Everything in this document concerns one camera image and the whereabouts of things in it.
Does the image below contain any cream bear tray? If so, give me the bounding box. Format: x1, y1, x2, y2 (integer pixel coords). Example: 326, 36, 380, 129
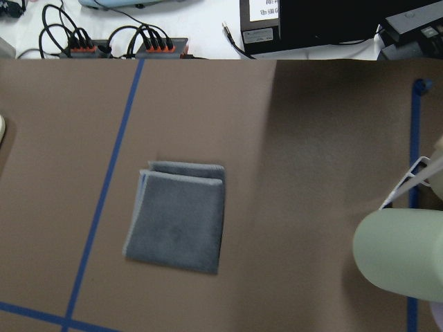
0, 116, 6, 144

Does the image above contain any grey folded cloth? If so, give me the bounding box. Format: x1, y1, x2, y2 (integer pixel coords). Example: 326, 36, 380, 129
123, 160, 226, 275

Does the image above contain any usb hub near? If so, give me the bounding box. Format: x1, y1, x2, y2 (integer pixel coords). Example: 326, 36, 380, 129
135, 37, 188, 59

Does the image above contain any usb hub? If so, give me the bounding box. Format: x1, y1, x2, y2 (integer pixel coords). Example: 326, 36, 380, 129
65, 39, 111, 59
135, 37, 188, 59

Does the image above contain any black power adapter box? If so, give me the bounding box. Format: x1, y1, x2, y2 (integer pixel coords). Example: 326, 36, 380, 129
239, 0, 280, 55

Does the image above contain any black laptop monitor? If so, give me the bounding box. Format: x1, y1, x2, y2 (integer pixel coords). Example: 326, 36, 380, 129
279, 0, 432, 48

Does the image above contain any usb hub far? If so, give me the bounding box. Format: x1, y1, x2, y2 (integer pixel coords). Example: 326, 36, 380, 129
65, 39, 111, 59

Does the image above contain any green cup on rack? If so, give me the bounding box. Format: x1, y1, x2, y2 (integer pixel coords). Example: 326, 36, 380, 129
352, 208, 442, 302

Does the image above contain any white cup rack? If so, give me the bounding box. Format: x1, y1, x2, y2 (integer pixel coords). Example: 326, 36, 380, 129
379, 156, 442, 210

